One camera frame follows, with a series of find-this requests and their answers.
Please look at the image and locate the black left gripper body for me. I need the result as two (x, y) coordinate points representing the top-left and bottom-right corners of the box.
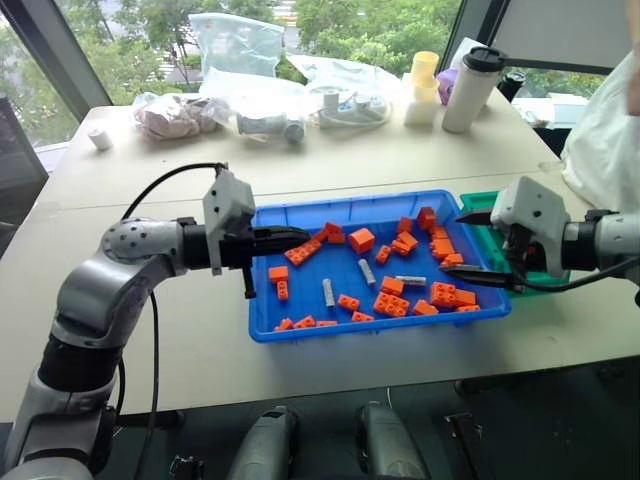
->
(218, 224), (262, 301)

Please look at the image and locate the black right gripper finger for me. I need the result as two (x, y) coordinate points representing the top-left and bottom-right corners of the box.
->
(439, 264), (526, 294)
(454, 209), (498, 227)

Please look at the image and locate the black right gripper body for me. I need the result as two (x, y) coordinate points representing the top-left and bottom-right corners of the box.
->
(501, 224), (542, 282)

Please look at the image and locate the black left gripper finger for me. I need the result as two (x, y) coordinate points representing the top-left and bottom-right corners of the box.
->
(255, 235), (311, 257)
(254, 225), (312, 242)

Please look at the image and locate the green plastic tray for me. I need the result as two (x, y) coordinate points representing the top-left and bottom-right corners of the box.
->
(458, 190), (572, 299)

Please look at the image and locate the orange studded brick plate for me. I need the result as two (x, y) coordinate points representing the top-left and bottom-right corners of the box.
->
(283, 238), (324, 267)

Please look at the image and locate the blue plastic tray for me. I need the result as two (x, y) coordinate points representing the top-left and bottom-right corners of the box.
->
(248, 188), (514, 345)

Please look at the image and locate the large smooth orange block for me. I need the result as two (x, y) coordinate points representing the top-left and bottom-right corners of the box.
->
(347, 227), (377, 255)

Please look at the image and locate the orange plastic building brick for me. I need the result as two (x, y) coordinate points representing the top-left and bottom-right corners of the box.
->
(372, 290), (412, 319)

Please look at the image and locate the white tumbler with black lid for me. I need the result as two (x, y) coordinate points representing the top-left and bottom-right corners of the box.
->
(440, 45), (509, 135)

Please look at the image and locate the plastic bag with white tubes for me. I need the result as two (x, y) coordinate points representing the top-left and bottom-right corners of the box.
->
(198, 66), (312, 147)

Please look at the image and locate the purple plastic object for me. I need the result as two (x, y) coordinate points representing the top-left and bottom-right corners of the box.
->
(435, 67), (461, 107)

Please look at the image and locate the large white plastic bag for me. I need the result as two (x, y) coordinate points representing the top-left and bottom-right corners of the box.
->
(559, 48), (640, 215)

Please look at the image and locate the black round object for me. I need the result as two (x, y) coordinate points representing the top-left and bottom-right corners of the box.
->
(496, 70), (528, 104)

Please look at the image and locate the plastic bag with pink contents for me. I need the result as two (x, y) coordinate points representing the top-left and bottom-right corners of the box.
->
(131, 91), (232, 142)

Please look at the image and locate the clear bag with power strip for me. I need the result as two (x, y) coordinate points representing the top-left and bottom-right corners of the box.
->
(286, 53), (402, 133)

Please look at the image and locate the small white cylinder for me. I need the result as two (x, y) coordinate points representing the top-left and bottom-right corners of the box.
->
(87, 127), (114, 153)

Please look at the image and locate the dark rounded grey shape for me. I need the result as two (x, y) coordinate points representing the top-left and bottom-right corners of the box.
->
(355, 401), (432, 480)
(226, 405), (302, 480)

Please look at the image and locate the light blue plastic bag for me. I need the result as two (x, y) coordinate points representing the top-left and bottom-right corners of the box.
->
(188, 11), (286, 80)

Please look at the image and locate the dark panel beside table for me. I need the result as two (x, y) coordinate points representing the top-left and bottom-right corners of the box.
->
(0, 96), (50, 254)

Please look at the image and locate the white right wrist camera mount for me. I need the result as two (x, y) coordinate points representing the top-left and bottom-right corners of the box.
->
(489, 175), (572, 279)

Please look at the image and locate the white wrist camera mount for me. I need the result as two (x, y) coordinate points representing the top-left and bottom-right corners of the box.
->
(201, 169), (258, 277)
(489, 175), (572, 279)

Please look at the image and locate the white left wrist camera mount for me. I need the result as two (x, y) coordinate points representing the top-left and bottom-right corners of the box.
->
(201, 169), (258, 277)

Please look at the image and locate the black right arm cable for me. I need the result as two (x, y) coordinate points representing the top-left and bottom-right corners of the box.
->
(513, 253), (640, 295)

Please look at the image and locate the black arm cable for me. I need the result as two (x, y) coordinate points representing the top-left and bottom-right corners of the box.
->
(513, 253), (640, 295)
(115, 161), (230, 480)

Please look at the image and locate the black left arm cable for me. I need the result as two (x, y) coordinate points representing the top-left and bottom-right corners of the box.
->
(115, 161), (230, 480)

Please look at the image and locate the black metal bracket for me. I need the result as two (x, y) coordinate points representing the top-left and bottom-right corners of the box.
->
(169, 454), (205, 480)
(443, 411), (485, 480)

